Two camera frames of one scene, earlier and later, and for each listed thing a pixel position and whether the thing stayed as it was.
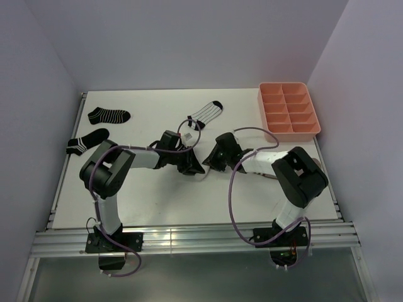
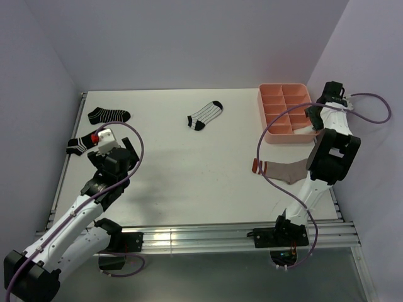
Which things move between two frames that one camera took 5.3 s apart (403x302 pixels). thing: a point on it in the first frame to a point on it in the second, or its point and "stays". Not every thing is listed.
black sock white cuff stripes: x=78 y=146 stays
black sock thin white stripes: x=112 y=116 stays
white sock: x=199 y=177 to x=306 y=131
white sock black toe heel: x=205 y=116 stays
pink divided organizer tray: x=288 y=111 stays
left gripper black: x=191 y=166 to x=97 y=158
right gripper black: x=211 y=160 to x=310 y=112
